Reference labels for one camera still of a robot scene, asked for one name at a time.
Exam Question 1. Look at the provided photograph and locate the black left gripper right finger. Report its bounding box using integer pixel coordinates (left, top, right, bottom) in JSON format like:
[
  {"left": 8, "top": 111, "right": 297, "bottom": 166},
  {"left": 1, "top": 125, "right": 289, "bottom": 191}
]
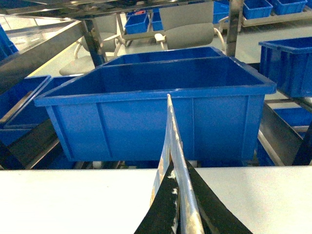
[{"left": 186, "top": 161, "right": 246, "bottom": 234}]

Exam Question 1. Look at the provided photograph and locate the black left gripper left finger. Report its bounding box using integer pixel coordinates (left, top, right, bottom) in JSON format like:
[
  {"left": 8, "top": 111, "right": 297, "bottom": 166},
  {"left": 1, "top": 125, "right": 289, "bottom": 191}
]
[{"left": 135, "top": 162, "right": 181, "bottom": 234}]

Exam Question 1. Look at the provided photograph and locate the flower gift bag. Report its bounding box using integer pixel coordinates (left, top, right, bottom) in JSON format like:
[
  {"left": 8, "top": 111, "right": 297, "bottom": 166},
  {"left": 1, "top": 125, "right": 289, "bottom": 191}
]
[{"left": 150, "top": 94, "right": 204, "bottom": 234}]

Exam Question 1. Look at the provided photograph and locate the large blue bin by table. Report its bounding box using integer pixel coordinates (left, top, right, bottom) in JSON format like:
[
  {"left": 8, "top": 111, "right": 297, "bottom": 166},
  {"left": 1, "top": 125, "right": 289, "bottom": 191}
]
[{"left": 35, "top": 57, "right": 276, "bottom": 162}]

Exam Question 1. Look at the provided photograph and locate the blue bin on right rack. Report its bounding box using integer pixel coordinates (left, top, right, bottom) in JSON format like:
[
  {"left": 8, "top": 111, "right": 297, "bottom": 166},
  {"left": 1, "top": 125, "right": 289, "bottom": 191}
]
[{"left": 258, "top": 37, "right": 312, "bottom": 98}]

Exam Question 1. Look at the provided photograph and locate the grey office chair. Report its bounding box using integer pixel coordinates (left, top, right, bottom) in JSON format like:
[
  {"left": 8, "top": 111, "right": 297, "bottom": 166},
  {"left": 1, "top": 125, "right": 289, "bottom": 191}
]
[{"left": 155, "top": 2, "right": 226, "bottom": 52}]

